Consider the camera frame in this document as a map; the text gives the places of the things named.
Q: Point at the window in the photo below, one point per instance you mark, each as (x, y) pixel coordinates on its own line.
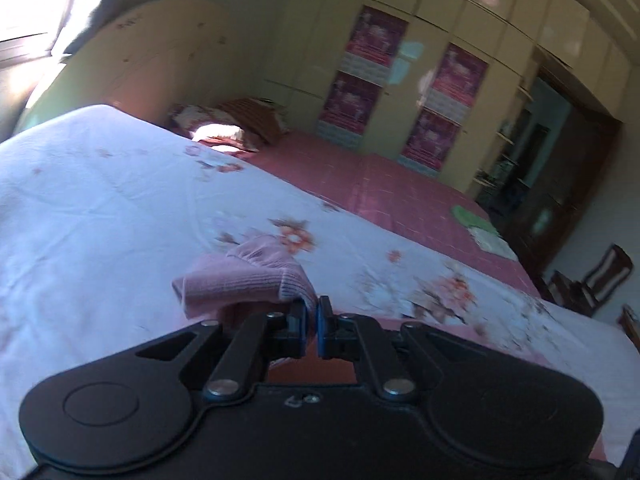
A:
(35, 5)

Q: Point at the pink knit sweater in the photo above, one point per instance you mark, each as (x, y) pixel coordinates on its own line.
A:
(240, 280)

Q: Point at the brown wooden door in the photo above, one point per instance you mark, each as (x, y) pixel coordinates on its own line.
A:
(575, 175)

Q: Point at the white floral bedspread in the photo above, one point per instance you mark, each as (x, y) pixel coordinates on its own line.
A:
(100, 200)

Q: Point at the cream wardrobe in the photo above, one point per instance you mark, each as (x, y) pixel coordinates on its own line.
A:
(450, 15)

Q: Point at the green cloth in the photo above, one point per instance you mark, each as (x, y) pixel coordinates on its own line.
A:
(470, 216)

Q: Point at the dark wooden chair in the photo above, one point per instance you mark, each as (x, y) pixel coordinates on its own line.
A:
(595, 275)

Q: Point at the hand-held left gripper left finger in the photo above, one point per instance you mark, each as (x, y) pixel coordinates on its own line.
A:
(302, 321)

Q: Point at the white folded cloth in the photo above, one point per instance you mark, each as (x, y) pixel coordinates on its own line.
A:
(492, 242)

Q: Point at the light wooden headboard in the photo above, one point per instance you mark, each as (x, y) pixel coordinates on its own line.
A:
(150, 55)

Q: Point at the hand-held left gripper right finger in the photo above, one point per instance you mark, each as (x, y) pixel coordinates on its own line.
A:
(325, 325)

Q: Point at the floral pillow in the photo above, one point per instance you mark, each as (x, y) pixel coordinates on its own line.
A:
(200, 119)

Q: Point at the pink checked bed sheet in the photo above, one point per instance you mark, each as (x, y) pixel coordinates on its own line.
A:
(380, 190)

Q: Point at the brown striped pillow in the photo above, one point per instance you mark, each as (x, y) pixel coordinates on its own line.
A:
(255, 117)

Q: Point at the pink calendar poster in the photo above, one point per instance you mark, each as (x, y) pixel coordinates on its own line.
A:
(350, 107)
(457, 77)
(431, 140)
(376, 37)

